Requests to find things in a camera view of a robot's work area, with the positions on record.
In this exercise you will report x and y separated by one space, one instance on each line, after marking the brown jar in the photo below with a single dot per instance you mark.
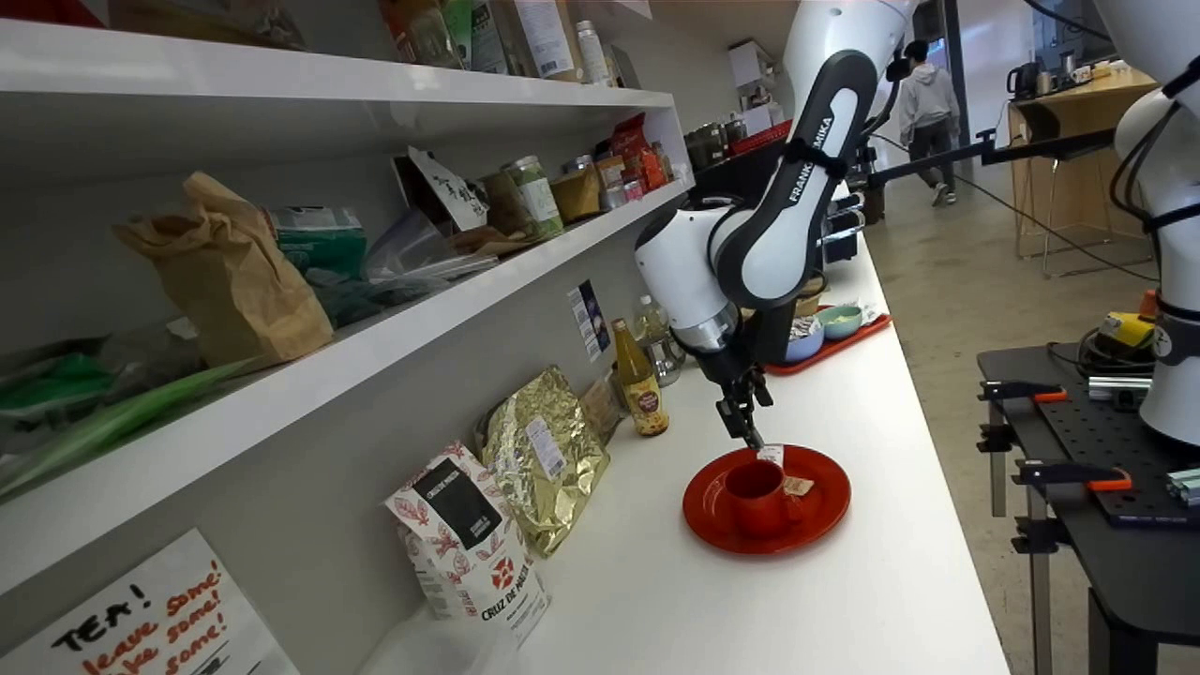
579 193

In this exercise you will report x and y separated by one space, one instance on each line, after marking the white and black card box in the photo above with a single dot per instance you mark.
441 191

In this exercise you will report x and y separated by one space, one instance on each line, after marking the brown paper bag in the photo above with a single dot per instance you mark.
239 284

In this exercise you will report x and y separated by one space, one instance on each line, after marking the white handwritten tea sign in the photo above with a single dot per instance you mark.
152 622

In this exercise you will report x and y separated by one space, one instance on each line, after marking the blue patterned bowl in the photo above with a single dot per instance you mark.
803 344

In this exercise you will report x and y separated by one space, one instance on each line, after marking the green cup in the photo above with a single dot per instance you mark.
841 321

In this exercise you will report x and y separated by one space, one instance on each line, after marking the yellow glass bottle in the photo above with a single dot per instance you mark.
638 386

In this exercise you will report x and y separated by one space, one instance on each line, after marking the white bag with black label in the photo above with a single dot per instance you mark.
464 539

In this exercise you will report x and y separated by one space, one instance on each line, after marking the yellow tool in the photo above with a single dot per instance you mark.
1128 328

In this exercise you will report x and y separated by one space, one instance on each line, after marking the glass jar with green lid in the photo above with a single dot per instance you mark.
536 196

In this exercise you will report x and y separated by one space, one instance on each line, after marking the black boom pole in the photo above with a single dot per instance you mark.
1052 149

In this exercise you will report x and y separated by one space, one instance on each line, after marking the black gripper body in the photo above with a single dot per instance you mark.
737 377

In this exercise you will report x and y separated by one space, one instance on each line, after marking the black espresso machine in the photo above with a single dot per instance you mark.
706 153

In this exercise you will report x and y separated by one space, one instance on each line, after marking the teal packet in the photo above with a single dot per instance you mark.
322 247

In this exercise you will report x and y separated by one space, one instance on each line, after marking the small black wall card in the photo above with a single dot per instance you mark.
589 316

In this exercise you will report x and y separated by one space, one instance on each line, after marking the red serving tray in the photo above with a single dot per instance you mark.
863 334

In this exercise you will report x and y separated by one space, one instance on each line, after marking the gold foil bag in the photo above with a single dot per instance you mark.
544 454

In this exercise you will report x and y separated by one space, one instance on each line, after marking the orange round plate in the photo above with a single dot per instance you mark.
711 528

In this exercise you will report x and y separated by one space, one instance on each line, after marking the black breadboard table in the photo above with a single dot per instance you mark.
1128 551

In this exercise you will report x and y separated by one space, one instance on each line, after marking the wooden counter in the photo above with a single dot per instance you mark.
1073 191

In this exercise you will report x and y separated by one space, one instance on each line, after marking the red packet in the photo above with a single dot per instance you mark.
638 157

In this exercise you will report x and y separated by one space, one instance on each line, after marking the green plastic packet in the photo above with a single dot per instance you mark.
101 421

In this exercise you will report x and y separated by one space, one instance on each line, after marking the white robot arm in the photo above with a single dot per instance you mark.
799 191

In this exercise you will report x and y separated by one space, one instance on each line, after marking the orange ceramic cup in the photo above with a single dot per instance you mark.
756 504

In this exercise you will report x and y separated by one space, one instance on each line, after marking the brown tea bag packet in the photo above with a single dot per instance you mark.
797 486

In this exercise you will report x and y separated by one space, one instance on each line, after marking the white wall shelf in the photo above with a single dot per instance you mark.
249 78
377 361

